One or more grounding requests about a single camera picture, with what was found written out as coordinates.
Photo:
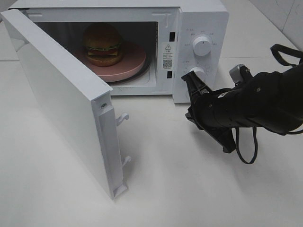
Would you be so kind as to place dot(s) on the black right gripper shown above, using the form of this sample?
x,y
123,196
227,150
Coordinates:
x,y
202,111

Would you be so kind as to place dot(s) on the white microwave knob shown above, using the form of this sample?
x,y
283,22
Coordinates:
x,y
199,71
202,45

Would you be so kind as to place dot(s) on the pink round plate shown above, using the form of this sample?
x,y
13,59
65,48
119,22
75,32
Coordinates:
x,y
132,62

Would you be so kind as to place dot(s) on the white microwave door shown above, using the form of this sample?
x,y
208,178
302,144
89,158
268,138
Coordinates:
x,y
74,98

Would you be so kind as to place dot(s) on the burger with lettuce and tomato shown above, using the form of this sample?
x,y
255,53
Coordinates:
x,y
103,44

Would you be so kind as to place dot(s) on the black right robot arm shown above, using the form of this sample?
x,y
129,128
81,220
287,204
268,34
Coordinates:
x,y
273,101

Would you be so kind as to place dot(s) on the white microwave oven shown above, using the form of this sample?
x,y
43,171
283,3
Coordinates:
x,y
164,28

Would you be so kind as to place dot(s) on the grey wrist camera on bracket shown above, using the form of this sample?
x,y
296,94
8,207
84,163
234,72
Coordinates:
x,y
239,75

